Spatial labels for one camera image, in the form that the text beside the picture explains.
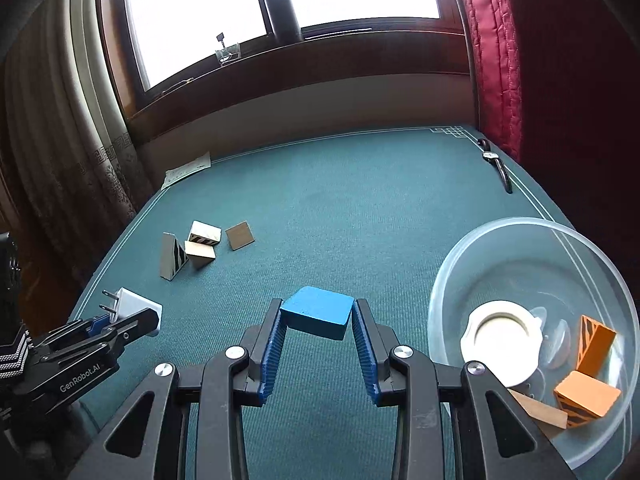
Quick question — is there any white wall charger plug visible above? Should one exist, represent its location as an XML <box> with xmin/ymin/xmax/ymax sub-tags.
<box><xmin>100</xmin><ymin>287</ymin><xmax>163</xmax><ymax>337</ymax></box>

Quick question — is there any grey zebra-stripe wedge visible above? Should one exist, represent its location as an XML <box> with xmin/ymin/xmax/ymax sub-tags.
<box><xmin>160</xmin><ymin>232</ymin><xmax>189</xmax><ymax>281</ymax></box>

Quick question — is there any blue wooden wedge block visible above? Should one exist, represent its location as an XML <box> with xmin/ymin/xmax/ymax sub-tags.
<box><xmin>280</xmin><ymin>286</ymin><xmax>355</xmax><ymax>340</ymax></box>

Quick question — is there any white zebra-stripe wedge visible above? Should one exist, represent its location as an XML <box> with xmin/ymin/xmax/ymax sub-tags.
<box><xmin>188</xmin><ymin>220</ymin><xmax>222</xmax><ymax>246</ymax></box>

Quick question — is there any white round plastic ring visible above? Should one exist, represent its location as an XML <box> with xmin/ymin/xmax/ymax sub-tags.
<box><xmin>459</xmin><ymin>300</ymin><xmax>545</xmax><ymax>389</ymax></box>

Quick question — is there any light wooden wedge block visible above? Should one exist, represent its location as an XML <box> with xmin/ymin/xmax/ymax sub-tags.
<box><xmin>226</xmin><ymin>221</ymin><xmax>255</xmax><ymax>252</ymax></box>

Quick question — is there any plain wooden rectangular block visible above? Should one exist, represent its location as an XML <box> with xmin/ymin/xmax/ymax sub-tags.
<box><xmin>509</xmin><ymin>389</ymin><xmax>567</xmax><ymax>439</ymax></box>

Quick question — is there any clear plastic bowl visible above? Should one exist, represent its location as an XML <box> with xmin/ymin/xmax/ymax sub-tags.
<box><xmin>427</xmin><ymin>217</ymin><xmax>639</xmax><ymax>479</ymax></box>

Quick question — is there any orange tiger-stripe wedge front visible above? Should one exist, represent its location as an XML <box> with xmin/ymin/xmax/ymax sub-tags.
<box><xmin>553</xmin><ymin>370</ymin><xmax>622</xmax><ymax>428</ymax></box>

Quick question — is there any orange tiger-stripe wedge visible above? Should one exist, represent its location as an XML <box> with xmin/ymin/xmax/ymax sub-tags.
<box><xmin>575</xmin><ymin>315</ymin><xmax>616</xmax><ymax>377</ymax></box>
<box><xmin>553</xmin><ymin>370</ymin><xmax>622</xmax><ymax>428</ymax></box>

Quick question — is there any beige patterned curtain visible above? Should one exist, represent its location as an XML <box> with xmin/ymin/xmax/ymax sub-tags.
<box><xmin>1</xmin><ymin>0</ymin><xmax>152</xmax><ymax>285</ymax></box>

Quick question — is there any white suction hook in bowl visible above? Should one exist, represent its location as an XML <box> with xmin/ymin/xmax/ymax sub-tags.
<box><xmin>530</xmin><ymin>307</ymin><xmax>572</xmax><ymax>370</ymax></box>

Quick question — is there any printed paper sheet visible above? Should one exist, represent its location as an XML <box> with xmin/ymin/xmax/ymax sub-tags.
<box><xmin>160</xmin><ymin>152</ymin><xmax>210</xmax><ymax>190</ymax></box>

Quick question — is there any small glass on sill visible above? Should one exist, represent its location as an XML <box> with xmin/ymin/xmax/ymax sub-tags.
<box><xmin>215</xmin><ymin>32</ymin><xmax>242</xmax><ymax>66</ymax></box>

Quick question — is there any dark bottle on sill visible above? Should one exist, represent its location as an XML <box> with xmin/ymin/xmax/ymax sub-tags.
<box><xmin>264</xmin><ymin>0</ymin><xmax>303</xmax><ymax>46</ymax></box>

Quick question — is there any red quilted curtain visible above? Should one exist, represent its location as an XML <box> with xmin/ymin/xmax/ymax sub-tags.
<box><xmin>444</xmin><ymin>0</ymin><xmax>640</xmax><ymax>201</ymax></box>

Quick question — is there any dark wooden window frame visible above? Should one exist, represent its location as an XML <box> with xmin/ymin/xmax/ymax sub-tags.
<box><xmin>96</xmin><ymin>0</ymin><xmax>471</xmax><ymax>146</ymax></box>

